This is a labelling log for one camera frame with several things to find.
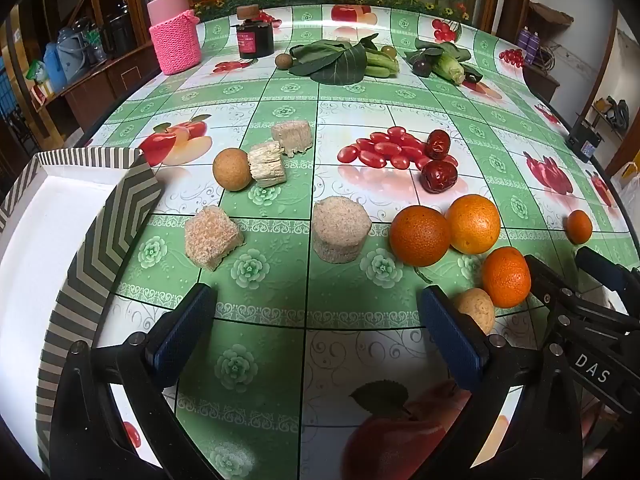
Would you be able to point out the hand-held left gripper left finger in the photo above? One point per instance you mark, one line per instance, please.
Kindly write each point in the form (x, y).
(185, 330)

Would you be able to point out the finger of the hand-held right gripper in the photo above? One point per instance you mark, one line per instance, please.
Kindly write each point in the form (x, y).
(605, 270)
(542, 277)

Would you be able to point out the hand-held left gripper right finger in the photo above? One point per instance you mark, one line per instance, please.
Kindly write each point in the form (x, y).
(450, 332)

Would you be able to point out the brown round ball fruit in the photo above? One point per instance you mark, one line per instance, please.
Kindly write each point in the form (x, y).
(231, 169)
(477, 310)

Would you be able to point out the large orange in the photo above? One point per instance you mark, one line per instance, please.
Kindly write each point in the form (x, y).
(472, 223)
(506, 277)
(420, 235)

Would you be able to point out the small orange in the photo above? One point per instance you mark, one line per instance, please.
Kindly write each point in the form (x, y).
(579, 226)

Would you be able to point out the large beige crumbly block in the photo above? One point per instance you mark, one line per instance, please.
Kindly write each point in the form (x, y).
(210, 237)
(340, 230)

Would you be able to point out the red date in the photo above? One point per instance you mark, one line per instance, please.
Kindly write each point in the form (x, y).
(439, 176)
(438, 144)

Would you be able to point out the striped cardboard box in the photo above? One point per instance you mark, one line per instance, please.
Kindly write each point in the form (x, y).
(30, 260)

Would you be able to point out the black box device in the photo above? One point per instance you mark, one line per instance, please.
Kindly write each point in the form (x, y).
(582, 142)

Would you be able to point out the dark bag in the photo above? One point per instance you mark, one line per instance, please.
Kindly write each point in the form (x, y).
(617, 112)

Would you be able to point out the beige shredded fibre block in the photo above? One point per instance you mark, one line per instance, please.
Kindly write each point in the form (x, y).
(267, 165)
(292, 136)

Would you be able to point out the small dark eggplant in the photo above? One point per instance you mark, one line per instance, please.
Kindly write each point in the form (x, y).
(473, 77)

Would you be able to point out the pale green leafy cabbage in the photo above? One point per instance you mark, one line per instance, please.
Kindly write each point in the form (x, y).
(447, 67)

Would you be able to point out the purple bottle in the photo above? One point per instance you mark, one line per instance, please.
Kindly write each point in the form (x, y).
(535, 44)
(523, 42)

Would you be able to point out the dark purple plum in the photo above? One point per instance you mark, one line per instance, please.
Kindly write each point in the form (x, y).
(421, 66)

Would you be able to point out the fruit print tablecloth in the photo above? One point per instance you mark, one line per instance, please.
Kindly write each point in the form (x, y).
(350, 105)

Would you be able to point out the wooden cabinet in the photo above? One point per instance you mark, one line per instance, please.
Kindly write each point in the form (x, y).
(100, 80)

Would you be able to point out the pink bottle with knitted sleeve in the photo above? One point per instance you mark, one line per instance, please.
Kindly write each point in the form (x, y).
(175, 45)

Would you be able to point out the small brown round fruit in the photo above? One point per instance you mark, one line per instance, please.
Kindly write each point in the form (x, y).
(283, 61)

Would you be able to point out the green bok choy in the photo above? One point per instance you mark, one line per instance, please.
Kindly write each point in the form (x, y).
(340, 62)

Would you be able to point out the green packet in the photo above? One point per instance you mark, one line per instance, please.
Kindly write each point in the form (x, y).
(37, 74)

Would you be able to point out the grey blue kettle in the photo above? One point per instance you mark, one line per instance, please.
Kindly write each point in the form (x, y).
(75, 55)

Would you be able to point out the blue thermos jug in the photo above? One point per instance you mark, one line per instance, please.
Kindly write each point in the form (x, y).
(52, 65)

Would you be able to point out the dark jar with cork lid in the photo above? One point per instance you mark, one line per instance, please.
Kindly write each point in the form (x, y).
(255, 40)

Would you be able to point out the dark pot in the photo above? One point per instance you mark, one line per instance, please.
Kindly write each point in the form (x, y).
(119, 30)

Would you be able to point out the wooden wall shelf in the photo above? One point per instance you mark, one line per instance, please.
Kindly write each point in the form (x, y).
(550, 15)

